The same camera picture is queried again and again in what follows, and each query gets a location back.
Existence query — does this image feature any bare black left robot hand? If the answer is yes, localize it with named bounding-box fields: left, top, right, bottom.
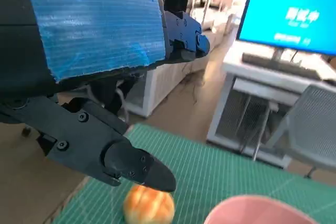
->
left=0, top=0, right=211, bottom=193

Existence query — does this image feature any pink bowl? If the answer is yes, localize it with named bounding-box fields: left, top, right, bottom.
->
left=203, top=195, right=320, bottom=224

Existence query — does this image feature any round toy bread bun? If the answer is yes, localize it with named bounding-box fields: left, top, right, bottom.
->
left=123, top=185, right=175, bottom=224

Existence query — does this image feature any white mesh-front cabinet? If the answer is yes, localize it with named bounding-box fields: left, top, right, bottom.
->
left=206, top=58, right=336, bottom=168

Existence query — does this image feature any green cutting mat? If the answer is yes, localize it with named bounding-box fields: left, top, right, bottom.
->
left=52, top=123, right=336, bottom=224

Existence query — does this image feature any black keyboard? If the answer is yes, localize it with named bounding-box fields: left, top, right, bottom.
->
left=241, top=52, right=320, bottom=79

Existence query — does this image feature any computer monitor with blue screen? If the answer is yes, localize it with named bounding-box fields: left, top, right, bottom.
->
left=235, top=0, right=336, bottom=62

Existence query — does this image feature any grey mesh chair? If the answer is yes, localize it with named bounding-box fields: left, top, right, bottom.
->
left=262, top=83, right=336, bottom=180

